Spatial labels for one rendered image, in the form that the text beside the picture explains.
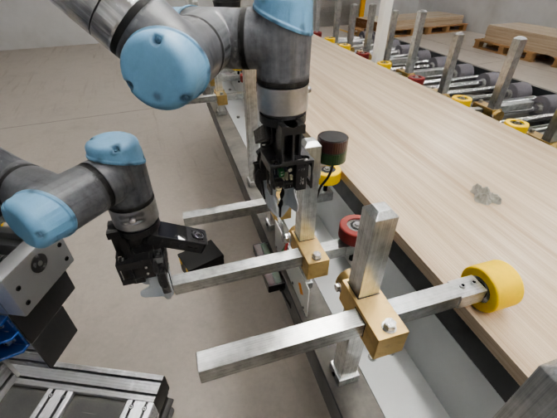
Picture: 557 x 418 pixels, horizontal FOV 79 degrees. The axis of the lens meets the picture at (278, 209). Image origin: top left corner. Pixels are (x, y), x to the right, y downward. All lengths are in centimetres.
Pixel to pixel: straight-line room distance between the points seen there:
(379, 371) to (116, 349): 121
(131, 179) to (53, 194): 10
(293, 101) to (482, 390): 60
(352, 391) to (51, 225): 60
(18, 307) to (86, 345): 114
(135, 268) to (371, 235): 41
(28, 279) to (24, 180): 22
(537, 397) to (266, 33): 44
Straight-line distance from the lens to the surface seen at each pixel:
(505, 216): 96
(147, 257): 65
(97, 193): 52
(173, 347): 169
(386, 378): 90
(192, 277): 73
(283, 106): 49
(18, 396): 156
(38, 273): 73
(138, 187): 56
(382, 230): 46
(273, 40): 47
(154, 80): 36
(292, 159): 51
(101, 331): 185
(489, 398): 77
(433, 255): 77
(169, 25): 38
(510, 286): 67
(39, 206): 50
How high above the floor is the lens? 139
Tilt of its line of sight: 37 degrees down
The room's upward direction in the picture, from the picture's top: straight up
